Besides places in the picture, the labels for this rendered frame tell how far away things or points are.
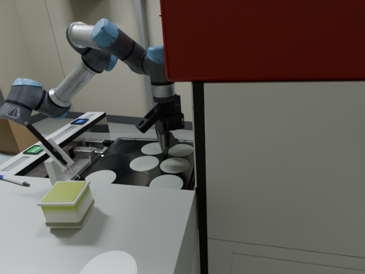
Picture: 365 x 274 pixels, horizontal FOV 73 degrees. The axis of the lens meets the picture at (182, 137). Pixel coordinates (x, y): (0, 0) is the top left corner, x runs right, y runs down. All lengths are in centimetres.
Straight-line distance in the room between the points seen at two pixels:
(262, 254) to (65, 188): 49
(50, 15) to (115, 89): 134
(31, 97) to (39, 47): 313
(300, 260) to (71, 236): 53
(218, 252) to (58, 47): 384
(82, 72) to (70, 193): 80
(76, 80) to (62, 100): 14
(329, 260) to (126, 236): 48
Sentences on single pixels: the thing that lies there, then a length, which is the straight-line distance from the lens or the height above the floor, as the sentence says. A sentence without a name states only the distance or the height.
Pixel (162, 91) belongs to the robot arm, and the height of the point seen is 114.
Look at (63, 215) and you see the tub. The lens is 55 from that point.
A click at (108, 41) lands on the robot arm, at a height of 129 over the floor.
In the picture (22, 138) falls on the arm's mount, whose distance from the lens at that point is 134.
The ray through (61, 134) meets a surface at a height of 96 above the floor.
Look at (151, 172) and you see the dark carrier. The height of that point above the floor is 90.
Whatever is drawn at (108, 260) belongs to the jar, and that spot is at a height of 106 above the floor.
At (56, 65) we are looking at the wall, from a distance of 433.
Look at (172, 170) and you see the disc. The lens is 79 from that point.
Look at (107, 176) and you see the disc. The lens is 82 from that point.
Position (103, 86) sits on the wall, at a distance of 382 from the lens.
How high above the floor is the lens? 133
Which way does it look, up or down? 25 degrees down
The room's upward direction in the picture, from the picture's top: 4 degrees counter-clockwise
